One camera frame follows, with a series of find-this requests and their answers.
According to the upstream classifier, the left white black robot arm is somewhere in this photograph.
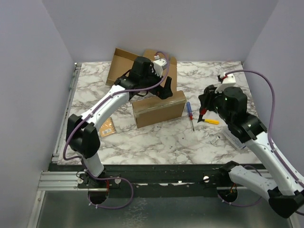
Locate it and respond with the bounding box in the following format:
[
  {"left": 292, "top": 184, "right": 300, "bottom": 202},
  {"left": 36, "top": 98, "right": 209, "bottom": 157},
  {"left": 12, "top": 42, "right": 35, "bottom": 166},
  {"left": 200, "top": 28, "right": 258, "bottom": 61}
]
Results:
[{"left": 64, "top": 52, "right": 173, "bottom": 188}]

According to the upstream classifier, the clear plastic screw box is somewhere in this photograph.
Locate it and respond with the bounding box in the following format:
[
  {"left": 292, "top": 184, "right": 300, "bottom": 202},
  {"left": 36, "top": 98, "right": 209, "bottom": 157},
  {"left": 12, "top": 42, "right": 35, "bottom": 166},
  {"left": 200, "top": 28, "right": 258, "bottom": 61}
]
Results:
[{"left": 222, "top": 128, "right": 246, "bottom": 150}]

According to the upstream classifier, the small silver metal piece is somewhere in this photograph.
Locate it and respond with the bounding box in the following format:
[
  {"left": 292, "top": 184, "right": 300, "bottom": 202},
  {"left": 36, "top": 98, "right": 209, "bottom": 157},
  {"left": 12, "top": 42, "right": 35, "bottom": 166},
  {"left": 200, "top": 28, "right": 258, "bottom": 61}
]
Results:
[{"left": 210, "top": 135, "right": 221, "bottom": 144}]

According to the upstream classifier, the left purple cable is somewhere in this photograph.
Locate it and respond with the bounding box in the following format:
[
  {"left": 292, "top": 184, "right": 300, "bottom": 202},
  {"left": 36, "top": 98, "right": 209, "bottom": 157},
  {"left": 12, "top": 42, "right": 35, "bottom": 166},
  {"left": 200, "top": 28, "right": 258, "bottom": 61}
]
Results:
[{"left": 62, "top": 50, "right": 171, "bottom": 210}]

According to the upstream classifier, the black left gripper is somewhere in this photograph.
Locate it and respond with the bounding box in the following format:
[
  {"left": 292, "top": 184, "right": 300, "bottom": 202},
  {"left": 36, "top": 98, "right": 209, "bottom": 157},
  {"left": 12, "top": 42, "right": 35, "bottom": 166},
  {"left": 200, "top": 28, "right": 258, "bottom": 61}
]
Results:
[{"left": 140, "top": 66, "right": 173, "bottom": 99}]

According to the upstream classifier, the blue red screwdriver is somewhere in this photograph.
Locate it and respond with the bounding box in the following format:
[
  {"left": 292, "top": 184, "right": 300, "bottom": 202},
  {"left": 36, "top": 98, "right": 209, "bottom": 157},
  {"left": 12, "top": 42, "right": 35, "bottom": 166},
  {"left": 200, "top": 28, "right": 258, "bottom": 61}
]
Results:
[{"left": 186, "top": 101, "right": 195, "bottom": 132}]

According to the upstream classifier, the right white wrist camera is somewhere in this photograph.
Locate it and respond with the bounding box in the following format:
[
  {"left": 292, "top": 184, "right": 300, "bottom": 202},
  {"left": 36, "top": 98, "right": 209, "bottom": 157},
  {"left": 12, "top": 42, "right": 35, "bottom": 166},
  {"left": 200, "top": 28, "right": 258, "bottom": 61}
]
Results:
[{"left": 215, "top": 73, "right": 236, "bottom": 93}]

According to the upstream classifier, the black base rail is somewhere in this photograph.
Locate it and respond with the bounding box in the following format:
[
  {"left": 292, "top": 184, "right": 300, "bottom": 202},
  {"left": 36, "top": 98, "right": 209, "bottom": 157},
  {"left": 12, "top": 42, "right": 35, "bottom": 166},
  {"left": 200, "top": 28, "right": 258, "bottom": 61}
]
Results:
[{"left": 47, "top": 161, "right": 247, "bottom": 198}]

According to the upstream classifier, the red black utility knife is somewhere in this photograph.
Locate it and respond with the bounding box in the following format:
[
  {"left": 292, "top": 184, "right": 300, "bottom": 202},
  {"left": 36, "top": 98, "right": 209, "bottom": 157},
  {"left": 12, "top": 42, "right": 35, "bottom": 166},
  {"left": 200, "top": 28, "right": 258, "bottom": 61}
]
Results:
[{"left": 197, "top": 108, "right": 207, "bottom": 123}]

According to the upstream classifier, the brown cardboard express box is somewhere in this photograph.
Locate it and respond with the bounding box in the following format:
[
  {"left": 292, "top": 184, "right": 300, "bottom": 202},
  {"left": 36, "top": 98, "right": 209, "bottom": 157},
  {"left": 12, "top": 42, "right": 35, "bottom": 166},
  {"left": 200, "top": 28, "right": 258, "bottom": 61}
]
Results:
[{"left": 106, "top": 48, "right": 177, "bottom": 93}]

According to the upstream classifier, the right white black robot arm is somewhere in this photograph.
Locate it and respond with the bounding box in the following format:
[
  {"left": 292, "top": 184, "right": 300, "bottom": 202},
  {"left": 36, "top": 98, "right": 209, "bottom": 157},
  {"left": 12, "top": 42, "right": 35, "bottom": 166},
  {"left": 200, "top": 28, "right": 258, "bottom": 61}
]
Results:
[{"left": 199, "top": 85, "right": 304, "bottom": 219}]

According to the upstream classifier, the aluminium extrusion frame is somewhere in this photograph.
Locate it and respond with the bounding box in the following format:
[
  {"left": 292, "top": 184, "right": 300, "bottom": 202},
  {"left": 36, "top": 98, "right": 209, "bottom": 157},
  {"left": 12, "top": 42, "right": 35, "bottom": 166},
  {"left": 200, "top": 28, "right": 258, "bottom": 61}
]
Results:
[{"left": 30, "top": 62, "right": 297, "bottom": 228}]

